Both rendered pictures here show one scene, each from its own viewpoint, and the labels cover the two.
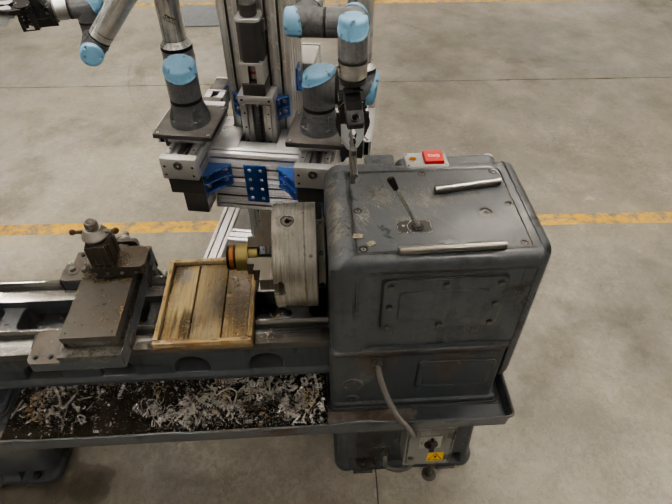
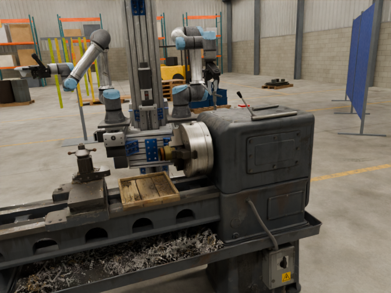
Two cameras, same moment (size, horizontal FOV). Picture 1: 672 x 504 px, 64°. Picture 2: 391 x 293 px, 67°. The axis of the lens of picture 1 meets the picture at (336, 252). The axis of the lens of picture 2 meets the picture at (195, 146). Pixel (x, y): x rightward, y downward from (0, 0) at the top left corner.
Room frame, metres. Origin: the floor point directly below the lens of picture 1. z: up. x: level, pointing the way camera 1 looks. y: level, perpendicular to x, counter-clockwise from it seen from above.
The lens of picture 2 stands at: (-0.43, 0.52, 1.61)
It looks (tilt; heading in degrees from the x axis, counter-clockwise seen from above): 17 degrees down; 346
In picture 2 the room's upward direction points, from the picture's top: 3 degrees counter-clockwise
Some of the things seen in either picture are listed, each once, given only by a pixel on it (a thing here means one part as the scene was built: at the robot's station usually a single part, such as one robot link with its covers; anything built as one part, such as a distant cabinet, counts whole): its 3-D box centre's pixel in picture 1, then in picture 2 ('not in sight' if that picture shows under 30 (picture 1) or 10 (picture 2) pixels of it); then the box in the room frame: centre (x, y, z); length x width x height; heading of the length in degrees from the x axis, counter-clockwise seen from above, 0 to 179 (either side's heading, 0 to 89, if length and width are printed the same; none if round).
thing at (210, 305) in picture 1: (209, 300); (146, 188); (1.14, 0.41, 0.89); 0.36 x 0.30 x 0.04; 3
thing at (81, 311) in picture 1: (106, 288); (86, 187); (1.15, 0.73, 0.95); 0.43 x 0.17 x 0.05; 3
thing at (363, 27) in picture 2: not in sight; (356, 64); (5.57, -5.08, 1.18); 4.12 x 0.80 x 2.35; 143
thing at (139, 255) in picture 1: (116, 263); (91, 174); (1.21, 0.71, 0.99); 0.20 x 0.10 x 0.05; 93
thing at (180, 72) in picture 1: (181, 77); (112, 99); (1.81, 0.55, 1.33); 0.13 x 0.12 x 0.14; 14
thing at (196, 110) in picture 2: not in sight; (206, 96); (8.04, -2.09, 0.39); 1.20 x 0.80 x 0.79; 99
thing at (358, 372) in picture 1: (404, 364); (251, 229); (1.20, -0.27, 0.43); 0.60 x 0.48 x 0.86; 93
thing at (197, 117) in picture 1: (188, 108); (114, 114); (1.81, 0.55, 1.21); 0.15 x 0.15 x 0.10
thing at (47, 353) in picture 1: (95, 303); (79, 199); (1.13, 0.78, 0.90); 0.47 x 0.30 x 0.06; 3
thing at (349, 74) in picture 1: (351, 69); (209, 55); (1.31, -0.04, 1.60); 0.08 x 0.08 x 0.05
